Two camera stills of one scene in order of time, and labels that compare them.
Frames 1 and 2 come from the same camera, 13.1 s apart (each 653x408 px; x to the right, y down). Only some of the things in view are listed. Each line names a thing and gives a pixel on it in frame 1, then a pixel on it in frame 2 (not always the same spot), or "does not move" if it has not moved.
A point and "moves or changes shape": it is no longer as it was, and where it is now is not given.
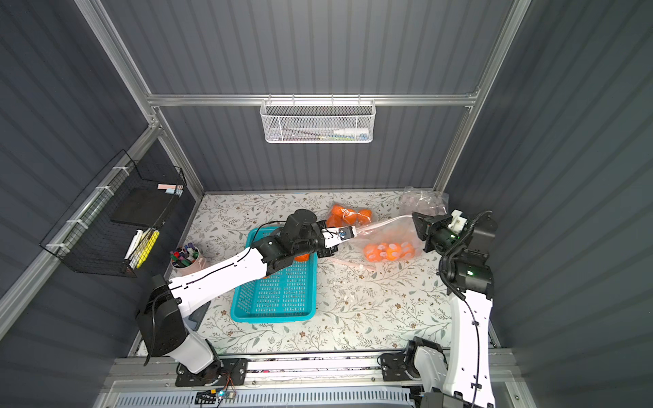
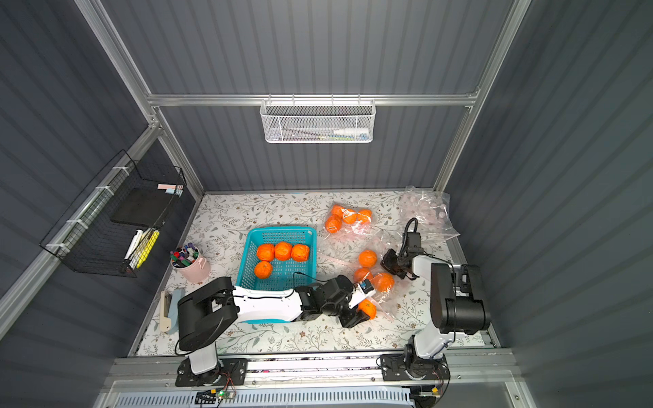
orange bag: (364, 217) → (383, 282)
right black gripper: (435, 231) → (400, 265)
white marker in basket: (138, 236) does not move
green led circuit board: (211, 396) does not move
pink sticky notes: (166, 186) does not move
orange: (304, 257) moves or changes shape
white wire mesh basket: (317, 121) does not move
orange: (340, 216) → (367, 258)
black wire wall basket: (112, 227) does not move
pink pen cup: (185, 260) does not move
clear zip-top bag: (381, 244) moves or changes shape
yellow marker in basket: (156, 234) does not move
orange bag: (374, 252) → (367, 307)
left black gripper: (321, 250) → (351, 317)
